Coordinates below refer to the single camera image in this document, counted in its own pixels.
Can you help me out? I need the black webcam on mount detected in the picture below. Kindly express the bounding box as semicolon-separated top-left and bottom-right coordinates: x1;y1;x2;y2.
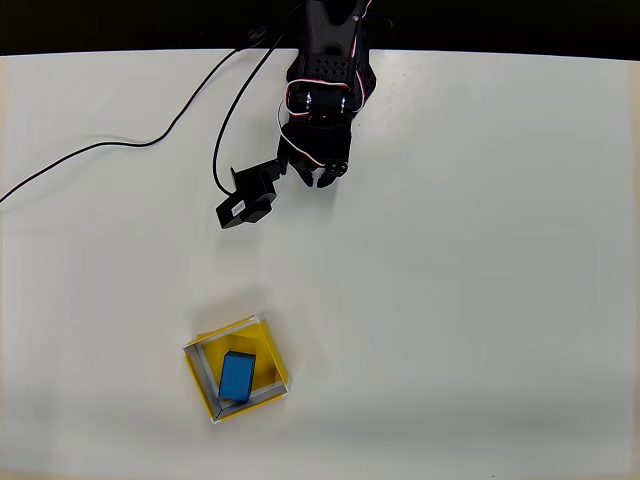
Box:
214;157;290;231

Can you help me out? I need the blue rectangular block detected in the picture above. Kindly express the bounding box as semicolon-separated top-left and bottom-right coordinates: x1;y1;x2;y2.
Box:
217;350;258;403

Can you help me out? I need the black camera cable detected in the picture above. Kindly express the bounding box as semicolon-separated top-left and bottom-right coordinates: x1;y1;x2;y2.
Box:
0;24;301;205

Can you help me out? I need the yellow cardboard box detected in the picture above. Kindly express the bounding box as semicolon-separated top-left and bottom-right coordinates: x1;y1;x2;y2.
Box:
181;311;292;425

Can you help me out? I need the red white servo wire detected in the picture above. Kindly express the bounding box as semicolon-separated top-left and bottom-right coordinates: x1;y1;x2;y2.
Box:
276;78;352;169

